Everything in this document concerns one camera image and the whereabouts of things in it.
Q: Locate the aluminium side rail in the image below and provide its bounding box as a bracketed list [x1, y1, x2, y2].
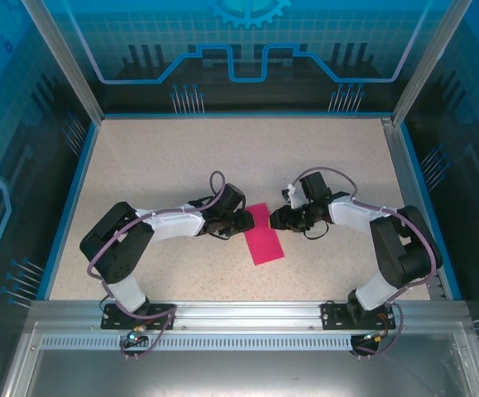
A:
[381, 117, 449, 301]

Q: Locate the pink paper sheet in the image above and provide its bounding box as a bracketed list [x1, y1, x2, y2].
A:
[242, 202, 286, 267]

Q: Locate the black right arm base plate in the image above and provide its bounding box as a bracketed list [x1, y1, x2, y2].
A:
[320, 301, 397, 331]

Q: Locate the cable connector with green light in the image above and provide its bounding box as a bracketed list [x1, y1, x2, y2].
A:
[361, 329, 390, 344]
[125, 325, 147, 345]

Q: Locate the thin black right gripper wire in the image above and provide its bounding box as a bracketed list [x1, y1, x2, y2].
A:
[304, 222, 331, 241]

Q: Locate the slotted metal cable duct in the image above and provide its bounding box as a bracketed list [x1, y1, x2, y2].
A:
[39, 335, 358, 352]

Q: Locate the aluminium frame post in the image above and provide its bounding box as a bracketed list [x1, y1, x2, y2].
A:
[21, 0, 104, 123]
[390, 0, 474, 125]

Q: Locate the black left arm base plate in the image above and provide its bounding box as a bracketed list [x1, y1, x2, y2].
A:
[101, 303, 178, 331]

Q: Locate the aluminium mounting rail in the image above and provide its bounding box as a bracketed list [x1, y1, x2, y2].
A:
[27, 300, 470, 332]

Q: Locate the blue table border strip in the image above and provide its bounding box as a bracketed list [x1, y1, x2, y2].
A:
[98, 111, 395, 121]
[36, 121, 101, 302]
[398, 122, 464, 302]

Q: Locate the metal tray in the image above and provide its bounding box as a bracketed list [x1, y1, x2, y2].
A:
[0, 322, 479, 397]

